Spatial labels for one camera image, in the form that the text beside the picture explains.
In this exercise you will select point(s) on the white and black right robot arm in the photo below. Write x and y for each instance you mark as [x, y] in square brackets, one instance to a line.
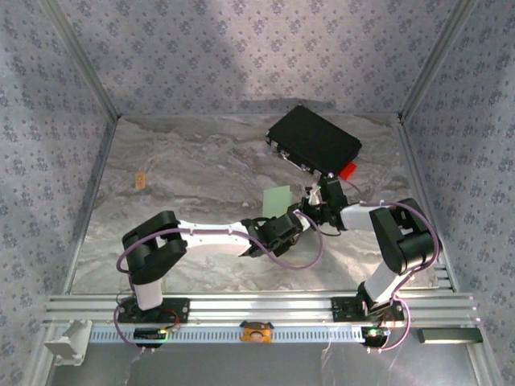
[380, 281]

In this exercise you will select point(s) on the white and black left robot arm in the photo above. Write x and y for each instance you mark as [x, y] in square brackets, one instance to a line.
[213, 242]

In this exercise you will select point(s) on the aluminium frame post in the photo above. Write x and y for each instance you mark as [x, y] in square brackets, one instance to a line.
[438, 54]
[80, 54]

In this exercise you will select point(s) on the red block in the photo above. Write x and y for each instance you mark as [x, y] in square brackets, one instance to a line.
[349, 169]

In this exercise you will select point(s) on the small black controller board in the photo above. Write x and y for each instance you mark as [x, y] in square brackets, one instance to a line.
[374, 334]
[149, 334]

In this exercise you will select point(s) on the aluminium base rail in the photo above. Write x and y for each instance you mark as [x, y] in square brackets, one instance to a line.
[261, 307]

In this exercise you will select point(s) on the black hard case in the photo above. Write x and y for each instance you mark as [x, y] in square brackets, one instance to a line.
[314, 140]

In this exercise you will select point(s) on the small orange sticker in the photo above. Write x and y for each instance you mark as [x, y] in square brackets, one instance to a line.
[140, 181]

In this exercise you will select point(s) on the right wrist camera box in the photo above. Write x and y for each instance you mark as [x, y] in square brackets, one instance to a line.
[313, 197]

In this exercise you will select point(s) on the white plastic bracket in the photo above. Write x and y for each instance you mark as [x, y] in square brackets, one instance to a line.
[66, 342]

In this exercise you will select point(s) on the light green paper sheet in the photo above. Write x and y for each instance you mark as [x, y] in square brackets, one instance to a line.
[275, 201]

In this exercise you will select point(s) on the orange cartoon figure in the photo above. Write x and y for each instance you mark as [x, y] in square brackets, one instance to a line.
[256, 333]

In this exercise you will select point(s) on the aluminium table side rail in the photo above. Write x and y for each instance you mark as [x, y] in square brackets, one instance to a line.
[414, 158]
[91, 201]

